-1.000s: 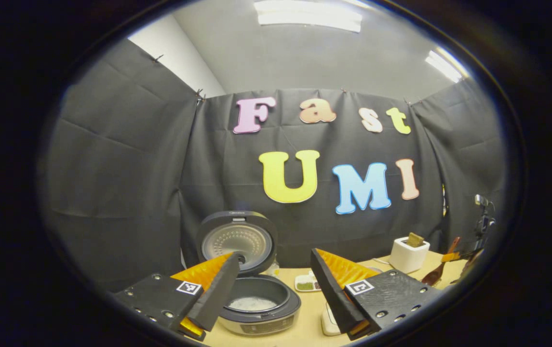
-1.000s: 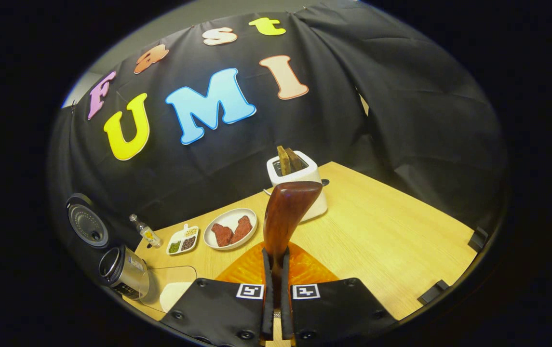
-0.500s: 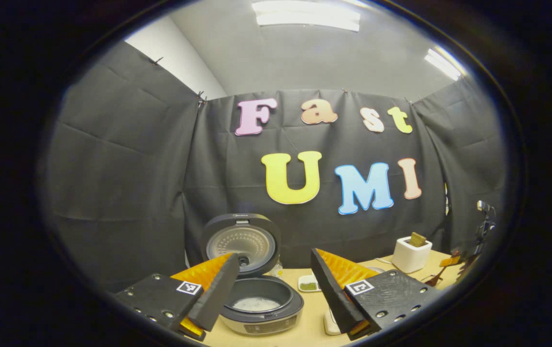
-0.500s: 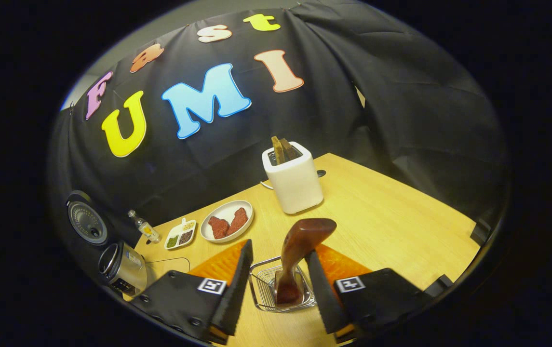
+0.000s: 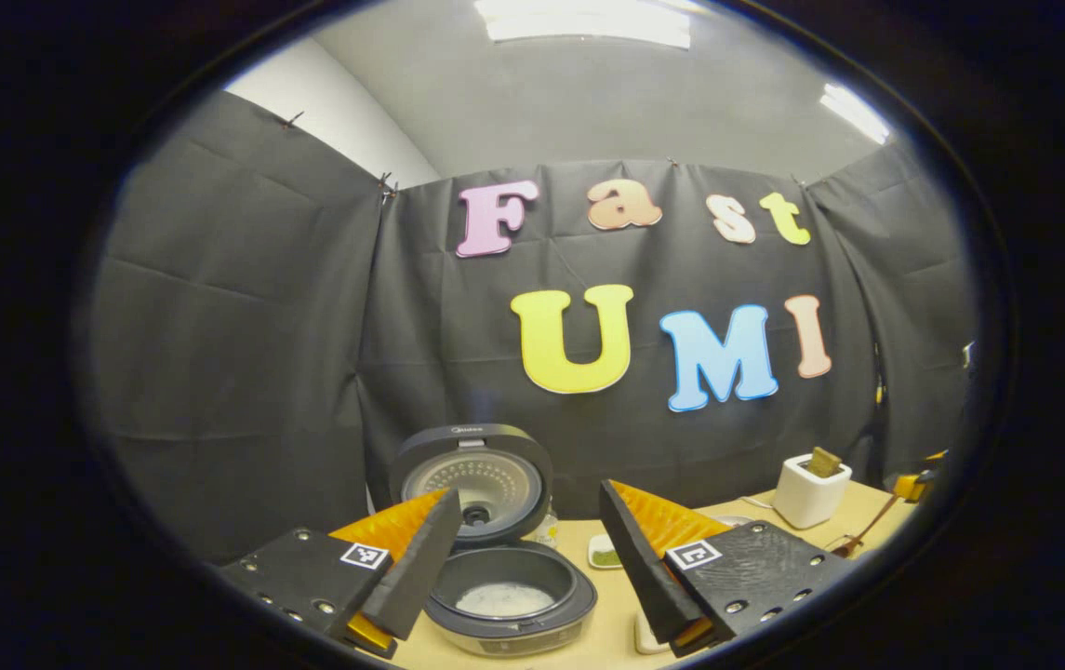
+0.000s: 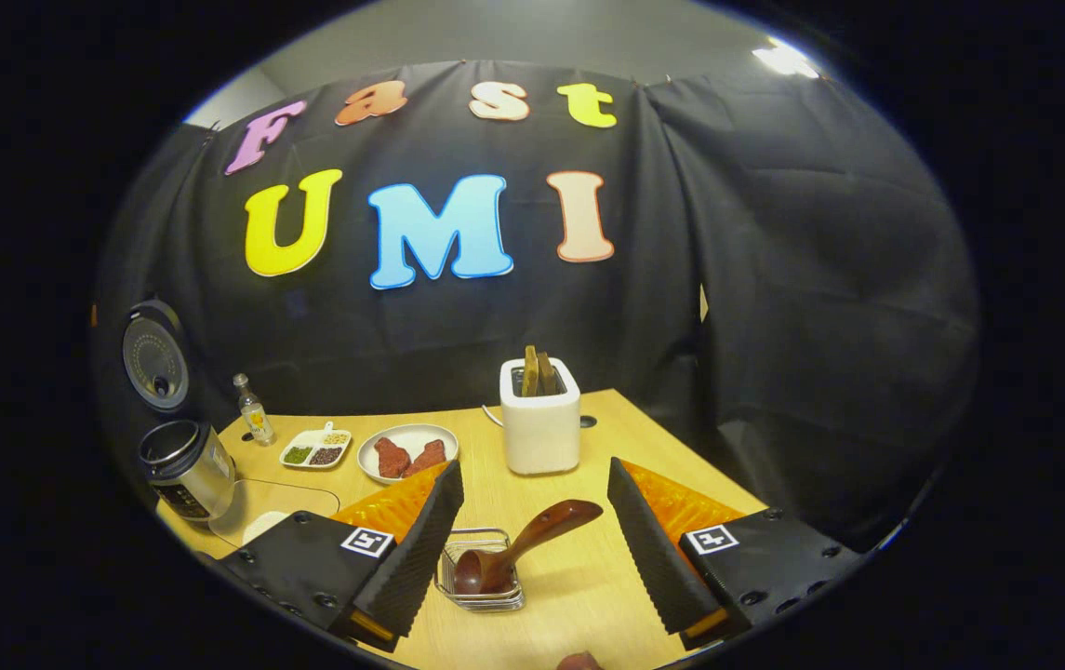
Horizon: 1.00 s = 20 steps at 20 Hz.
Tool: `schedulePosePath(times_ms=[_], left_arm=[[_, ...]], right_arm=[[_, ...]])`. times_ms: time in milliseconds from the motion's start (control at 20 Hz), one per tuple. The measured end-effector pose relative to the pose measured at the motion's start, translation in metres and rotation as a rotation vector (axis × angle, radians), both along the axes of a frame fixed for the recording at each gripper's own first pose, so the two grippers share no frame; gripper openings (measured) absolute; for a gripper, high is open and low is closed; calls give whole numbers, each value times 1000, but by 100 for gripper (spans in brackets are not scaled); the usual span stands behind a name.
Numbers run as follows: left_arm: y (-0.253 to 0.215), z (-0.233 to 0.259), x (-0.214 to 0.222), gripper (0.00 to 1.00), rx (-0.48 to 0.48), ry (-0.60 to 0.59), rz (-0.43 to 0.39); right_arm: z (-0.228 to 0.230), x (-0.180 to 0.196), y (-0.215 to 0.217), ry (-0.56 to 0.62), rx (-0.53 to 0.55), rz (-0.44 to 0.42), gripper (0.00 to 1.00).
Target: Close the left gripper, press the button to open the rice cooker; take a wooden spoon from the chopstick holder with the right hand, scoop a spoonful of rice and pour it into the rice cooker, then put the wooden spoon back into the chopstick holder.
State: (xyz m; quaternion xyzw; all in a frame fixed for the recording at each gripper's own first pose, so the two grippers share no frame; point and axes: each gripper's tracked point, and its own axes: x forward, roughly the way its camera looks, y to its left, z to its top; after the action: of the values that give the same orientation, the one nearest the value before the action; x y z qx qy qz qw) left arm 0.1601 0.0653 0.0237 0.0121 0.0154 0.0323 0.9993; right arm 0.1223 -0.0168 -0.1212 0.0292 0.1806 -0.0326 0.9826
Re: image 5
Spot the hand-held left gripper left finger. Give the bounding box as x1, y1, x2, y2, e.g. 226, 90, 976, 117
216, 489, 463, 660

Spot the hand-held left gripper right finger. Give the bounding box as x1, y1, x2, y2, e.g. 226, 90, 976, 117
599, 479, 854, 659

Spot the brown wooden spoon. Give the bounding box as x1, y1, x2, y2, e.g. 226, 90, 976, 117
834, 493, 903, 559

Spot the white rice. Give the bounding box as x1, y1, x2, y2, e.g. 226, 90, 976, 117
455, 582, 558, 618

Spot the black silver rice cooker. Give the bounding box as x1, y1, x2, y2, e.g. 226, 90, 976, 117
390, 423, 599, 658

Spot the white toaster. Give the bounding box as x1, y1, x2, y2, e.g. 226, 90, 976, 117
772, 454, 853, 529

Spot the small ceiling light panel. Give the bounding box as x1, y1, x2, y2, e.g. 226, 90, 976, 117
819, 82, 893, 146

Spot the large ceiling light panel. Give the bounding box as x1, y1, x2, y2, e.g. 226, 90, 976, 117
474, 0, 693, 50

